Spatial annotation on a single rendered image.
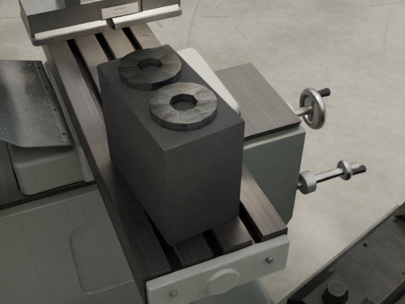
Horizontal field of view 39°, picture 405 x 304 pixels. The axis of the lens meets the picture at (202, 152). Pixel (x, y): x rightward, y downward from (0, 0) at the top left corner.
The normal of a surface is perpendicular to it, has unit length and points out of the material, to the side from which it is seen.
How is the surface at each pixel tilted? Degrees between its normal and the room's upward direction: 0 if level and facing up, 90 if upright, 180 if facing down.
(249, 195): 0
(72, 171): 90
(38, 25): 90
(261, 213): 0
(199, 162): 90
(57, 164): 90
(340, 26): 0
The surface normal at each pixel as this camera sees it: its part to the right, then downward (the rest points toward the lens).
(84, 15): 0.40, 0.61
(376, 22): 0.00, -0.74
